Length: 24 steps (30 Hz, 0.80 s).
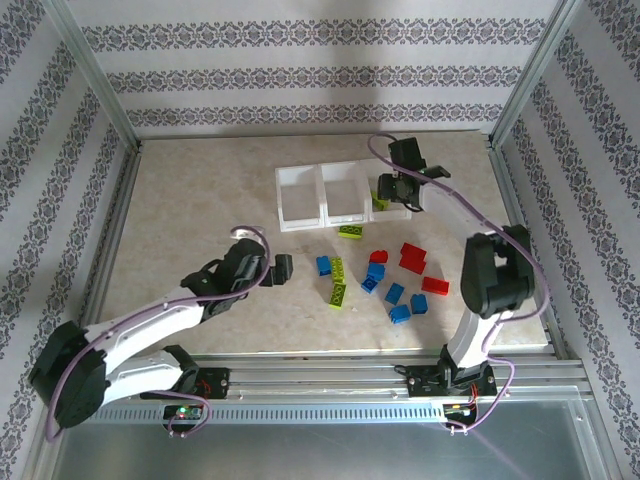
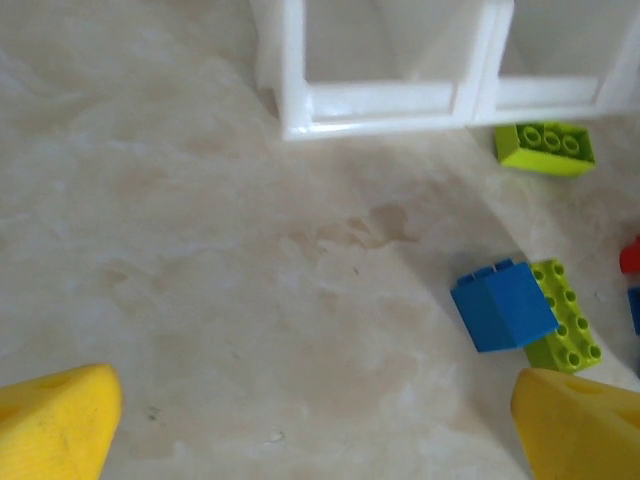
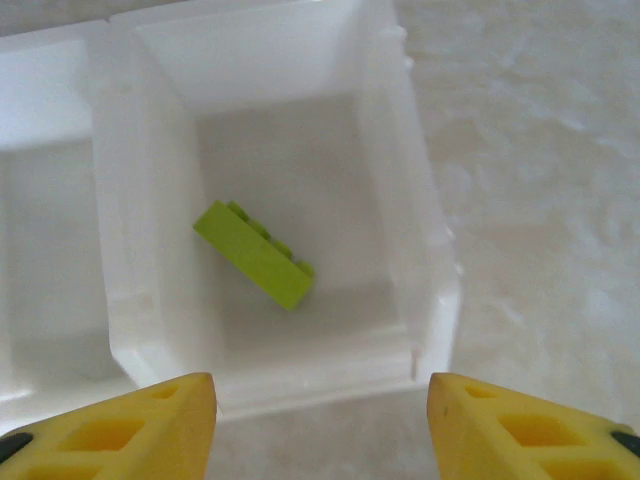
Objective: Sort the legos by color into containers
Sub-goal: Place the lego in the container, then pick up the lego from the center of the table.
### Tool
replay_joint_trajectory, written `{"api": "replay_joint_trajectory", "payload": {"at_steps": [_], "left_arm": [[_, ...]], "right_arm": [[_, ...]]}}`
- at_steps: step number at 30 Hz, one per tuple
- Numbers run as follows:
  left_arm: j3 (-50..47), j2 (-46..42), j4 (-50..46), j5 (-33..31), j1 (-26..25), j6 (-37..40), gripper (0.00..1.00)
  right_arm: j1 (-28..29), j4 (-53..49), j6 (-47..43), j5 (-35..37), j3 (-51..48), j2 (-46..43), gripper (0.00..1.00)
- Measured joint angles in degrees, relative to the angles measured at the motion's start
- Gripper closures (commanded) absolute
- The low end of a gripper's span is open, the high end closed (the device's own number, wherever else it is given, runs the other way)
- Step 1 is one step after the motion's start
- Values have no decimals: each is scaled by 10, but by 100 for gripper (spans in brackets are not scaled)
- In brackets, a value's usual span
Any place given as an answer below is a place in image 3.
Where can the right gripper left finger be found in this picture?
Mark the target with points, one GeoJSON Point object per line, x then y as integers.
{"type": "Point", "coordinates": [165, 450]}

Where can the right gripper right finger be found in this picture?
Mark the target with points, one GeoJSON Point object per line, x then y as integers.
{"type": "Point", "coordinates": [475, 440]}

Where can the white plastic bin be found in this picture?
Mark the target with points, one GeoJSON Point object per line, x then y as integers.
{"type": "Point", "coordinates": [45, 225]}
{"type": "Point", "coordinates": [150, 250]}

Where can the lime green lego brick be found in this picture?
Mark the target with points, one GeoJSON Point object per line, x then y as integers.
{"type": "Point", "coordinates": [250, 255]}

